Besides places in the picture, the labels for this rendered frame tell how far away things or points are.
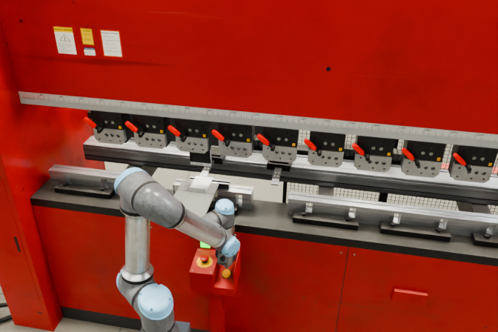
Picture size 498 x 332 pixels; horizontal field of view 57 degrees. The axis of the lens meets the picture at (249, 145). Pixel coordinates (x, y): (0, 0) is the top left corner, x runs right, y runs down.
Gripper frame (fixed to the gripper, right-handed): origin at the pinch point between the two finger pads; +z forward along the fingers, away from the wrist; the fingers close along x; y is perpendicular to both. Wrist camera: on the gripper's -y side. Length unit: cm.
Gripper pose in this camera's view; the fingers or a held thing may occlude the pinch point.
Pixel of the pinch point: (226, 267)
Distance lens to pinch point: 210.8
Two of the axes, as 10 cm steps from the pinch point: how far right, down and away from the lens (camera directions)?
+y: 1.4, -5.6, 8.2
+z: 0.0, 8.2, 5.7
